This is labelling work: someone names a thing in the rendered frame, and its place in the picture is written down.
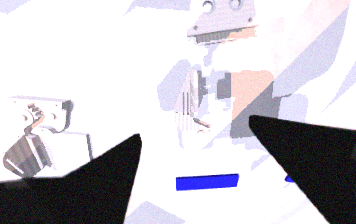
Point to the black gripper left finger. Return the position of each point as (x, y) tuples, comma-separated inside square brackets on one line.
[(98, 192)]

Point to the blue flat plate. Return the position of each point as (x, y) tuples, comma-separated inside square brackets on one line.
[(287, 179)]

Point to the grey plate with two round holes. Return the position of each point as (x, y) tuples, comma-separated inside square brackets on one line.
[(223, 17)]

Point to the blue flat bar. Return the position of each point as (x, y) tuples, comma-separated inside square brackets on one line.
[(206, 182)]

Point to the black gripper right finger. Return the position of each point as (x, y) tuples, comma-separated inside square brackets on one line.
[(320, 159)]

